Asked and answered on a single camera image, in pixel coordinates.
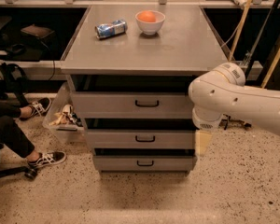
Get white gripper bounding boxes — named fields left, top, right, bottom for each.
left=192, top=106, right=223, bottom=156

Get grey drawer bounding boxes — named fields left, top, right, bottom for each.
left=93, top=156, right=197, bottom=172
left=85, top=130, right=195, bottom=149
left=71, top=92, right=193, bottom=119

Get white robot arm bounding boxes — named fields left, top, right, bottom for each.
left=189, top=63, right=280, bottom=156

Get grey drawer cabinet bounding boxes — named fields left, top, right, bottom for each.
left=60, top=4, right=233, bottom=176

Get grey bottom drawer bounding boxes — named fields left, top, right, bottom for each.
left=93, top=156, right=197, bottom=172

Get grey top drawer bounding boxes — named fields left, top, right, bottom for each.
left=71, top=92, right=193, bottom=119

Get white bowl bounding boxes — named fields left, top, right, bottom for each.
left=135, top=10, right=165, bottom=35

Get orange fruit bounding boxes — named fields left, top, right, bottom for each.
left=137, top=10, right=156, bottom=22

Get blue crushed soda can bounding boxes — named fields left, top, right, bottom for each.
left=95, top=20, right=128, bottom=39

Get black white left sneaker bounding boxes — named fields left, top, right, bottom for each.
left=28, top=151, right=66, bottom=169

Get black white sneaker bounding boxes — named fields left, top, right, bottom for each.
left=28, top=151, right=66, bottom=169
left=20, top=97, right=51, bottom=120

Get black white right sneaker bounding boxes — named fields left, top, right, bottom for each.
left=20, top=97, right=51, bottom=120

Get black office chair base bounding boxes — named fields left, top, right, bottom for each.
left=0, top=166, right=37, bottom=180

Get brown box on shelf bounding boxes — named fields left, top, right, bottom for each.
left=21, top=24, right=54, bottom=39

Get person legs black pants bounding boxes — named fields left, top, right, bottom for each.
left=0, top=103, right=41, bottom=164

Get wooden stick frame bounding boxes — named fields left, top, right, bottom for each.
left=229, top=0, right=280, bottom=88

